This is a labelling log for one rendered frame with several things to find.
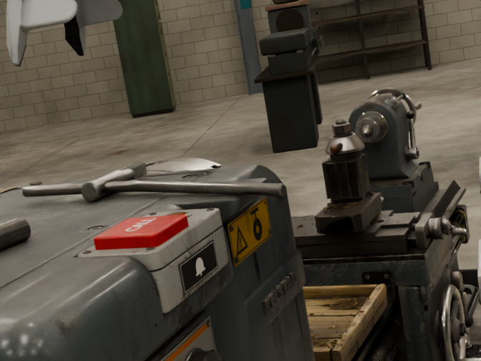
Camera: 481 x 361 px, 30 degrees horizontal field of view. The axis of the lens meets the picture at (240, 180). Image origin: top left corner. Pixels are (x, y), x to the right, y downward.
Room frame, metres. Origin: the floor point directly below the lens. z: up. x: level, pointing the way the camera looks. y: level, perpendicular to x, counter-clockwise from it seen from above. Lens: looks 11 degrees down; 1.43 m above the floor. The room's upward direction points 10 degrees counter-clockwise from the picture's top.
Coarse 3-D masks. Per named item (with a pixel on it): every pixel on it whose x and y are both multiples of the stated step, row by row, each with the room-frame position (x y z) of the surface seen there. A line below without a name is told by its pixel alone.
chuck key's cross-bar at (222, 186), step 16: (32, 192) 0.99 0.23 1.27; (48, 192) 0.98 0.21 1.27; (64, 192) 0.97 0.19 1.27; (80, 192) 0.96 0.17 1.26; (112, 192) 0.95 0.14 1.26; (160, 192) 0.91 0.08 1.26; (176, 192) 0.90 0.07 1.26; (192, 192) 0.88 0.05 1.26; (208, 192) 0.87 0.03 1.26; (224, 192) 0.86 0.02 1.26; (240, 192) 0.84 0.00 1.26; (256, 192) 0.83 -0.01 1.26; (272, 192) 0.82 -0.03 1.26
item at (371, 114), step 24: (384, 96) 2.35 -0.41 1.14; (408, 96) 2.42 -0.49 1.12; (360, 120) 2.28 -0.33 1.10; (384, 120) 2.25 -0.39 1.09; (408, 120) 2.37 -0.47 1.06; (384, 144) 2.26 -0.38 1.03; (408, 144) 2.36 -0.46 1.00; (384, 168) 2.27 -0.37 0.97; (408, 168) 2.30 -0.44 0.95; (384, 192) 2.20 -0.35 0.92; (408, 192) 2.17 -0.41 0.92
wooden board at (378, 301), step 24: (312, 288) 1.59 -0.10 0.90; (336, 288) 1.57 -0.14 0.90; (360, 288) 1.55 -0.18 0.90; (384, 288) 1.54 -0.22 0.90; (312, 312) 1.52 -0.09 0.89; (336, 312) 1.50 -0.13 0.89; (360, 312) 1.42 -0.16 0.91; (312, 336) 1.41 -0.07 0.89; (336, 336) 1.39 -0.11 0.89; (360, 336) 1.38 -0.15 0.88; (336, 360) 1.28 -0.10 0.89
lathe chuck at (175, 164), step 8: (160, 160) 1.27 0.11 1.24; (168, 160) 1.26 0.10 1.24; (176, 160) 1.25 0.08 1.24; (184, 160) 1.25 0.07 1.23; (192, 160) 1.25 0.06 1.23; (200, 160) 1.25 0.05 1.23; (208, 160) 1.26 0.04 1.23; (152, 168) 1.21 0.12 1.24; (160, 168) 1.20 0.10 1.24; (168, 168) 1.20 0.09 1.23; (176, 168) 1.20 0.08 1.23; (184, 168) 1.21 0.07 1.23; (192, 168) 1.21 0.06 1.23; (200, 168) 1.22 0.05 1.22; (208, 168) 1.22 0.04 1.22
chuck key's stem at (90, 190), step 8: (128, 168) 1.02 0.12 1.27; (136, 168) 1.02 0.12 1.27; (144, 168) 1.04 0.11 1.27; (104, 176) 0.97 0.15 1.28; (112, 176) 0.97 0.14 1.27; (120, 176) 0.98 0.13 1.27; (128, 176) 1.00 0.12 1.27; (136, 176) 1.02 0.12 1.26; (88, 184) 0.94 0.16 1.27; (96, 184) 0.94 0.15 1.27; (104, 184) 0.95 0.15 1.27; (88, 192) 0.94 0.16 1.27; (96, 192) 0.94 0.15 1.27; (104, 192) 0.95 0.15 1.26; (88, 200) 0.94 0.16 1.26; (96, 200) 0.94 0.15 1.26
